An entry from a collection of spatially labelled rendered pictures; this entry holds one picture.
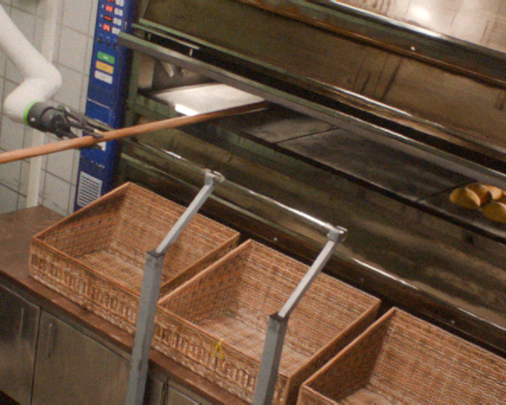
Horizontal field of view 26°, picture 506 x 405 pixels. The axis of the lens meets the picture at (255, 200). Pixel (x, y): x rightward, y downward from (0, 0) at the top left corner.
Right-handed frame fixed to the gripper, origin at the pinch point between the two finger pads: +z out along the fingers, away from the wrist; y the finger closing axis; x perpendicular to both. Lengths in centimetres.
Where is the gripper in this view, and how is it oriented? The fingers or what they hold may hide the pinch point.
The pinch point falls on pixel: (92, 139)
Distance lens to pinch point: 347.3
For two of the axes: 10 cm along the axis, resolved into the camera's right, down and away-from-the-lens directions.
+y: -1.6, 9.2, 3.5
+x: -6.1, 1.9, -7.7
